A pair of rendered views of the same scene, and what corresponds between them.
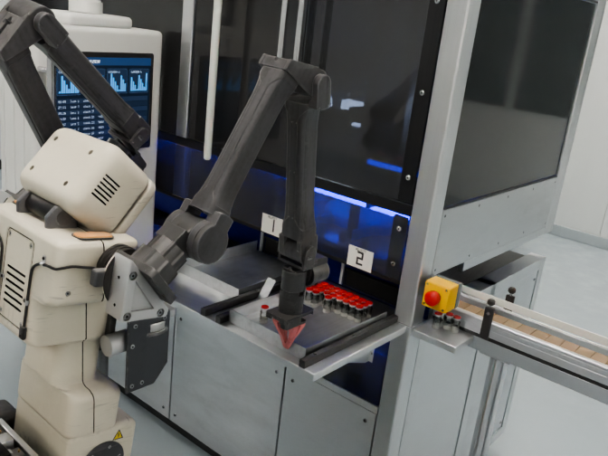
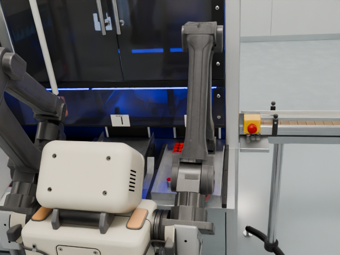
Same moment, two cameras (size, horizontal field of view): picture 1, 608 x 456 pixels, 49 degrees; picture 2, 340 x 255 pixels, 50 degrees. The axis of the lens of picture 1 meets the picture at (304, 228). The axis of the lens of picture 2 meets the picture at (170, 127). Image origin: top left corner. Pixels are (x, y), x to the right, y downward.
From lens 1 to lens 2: 0.79 m
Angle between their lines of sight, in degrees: 27
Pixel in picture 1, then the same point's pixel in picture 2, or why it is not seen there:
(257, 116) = (205, 75)
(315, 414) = not seen: hidden behind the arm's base
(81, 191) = (123, 193)
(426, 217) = (236, 84)
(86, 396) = not seen: outside the picture
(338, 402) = not seen: hidden behind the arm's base
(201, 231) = (209, 175)
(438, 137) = (235, 34)
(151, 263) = (198, 218)
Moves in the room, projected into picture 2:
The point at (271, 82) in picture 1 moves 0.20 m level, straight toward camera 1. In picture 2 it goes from (205, 46) to (266, 67)
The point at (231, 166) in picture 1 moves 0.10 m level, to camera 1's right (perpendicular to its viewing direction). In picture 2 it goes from (203, 120) to (237, 108)
